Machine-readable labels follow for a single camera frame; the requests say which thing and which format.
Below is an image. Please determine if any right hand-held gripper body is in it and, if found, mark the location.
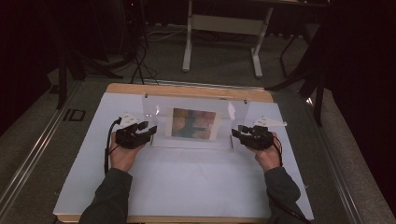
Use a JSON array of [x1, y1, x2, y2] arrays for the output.
[[245, 116, 288, 151]]

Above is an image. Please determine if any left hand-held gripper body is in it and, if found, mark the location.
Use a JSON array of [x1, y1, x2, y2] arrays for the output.
[[114, 113, 151, 150]]

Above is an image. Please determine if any person's right hand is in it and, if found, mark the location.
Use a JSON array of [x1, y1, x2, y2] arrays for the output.
[[247, 132, 283, 174]]

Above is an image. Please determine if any person's left hand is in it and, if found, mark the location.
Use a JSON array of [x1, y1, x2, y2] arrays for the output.
[[108, 132, 147, 174]]

